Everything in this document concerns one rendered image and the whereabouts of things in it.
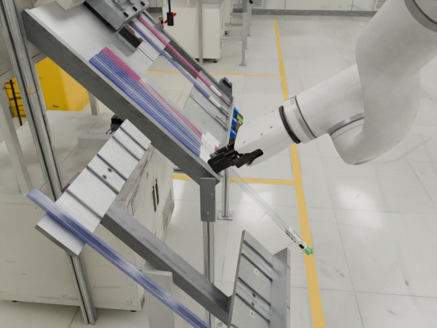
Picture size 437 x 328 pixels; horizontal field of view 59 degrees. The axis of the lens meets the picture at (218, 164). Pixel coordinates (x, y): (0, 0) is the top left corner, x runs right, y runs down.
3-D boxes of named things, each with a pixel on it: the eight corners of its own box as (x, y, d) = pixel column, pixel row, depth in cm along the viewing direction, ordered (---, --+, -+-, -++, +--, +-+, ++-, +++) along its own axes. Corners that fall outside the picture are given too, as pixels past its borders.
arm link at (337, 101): (324, 143, 71) (304, 99, 73) (396, 110, 65) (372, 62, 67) (313, 140, 63) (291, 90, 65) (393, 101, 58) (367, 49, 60)
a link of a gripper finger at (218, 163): (235, 144, 73) (207, 159, 75) (233, 153, 70) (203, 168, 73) (244, 157, 74) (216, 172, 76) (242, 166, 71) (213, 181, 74)
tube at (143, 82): (307, 251, 85) (311, 249, 85) (307, 256, 84) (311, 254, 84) (138, 80, 70) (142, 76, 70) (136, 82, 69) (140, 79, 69)
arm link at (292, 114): (294, 87, 71) (280, 95, 72) (295, 106, 63) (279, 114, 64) (316, 123, 74) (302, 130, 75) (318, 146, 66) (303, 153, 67)
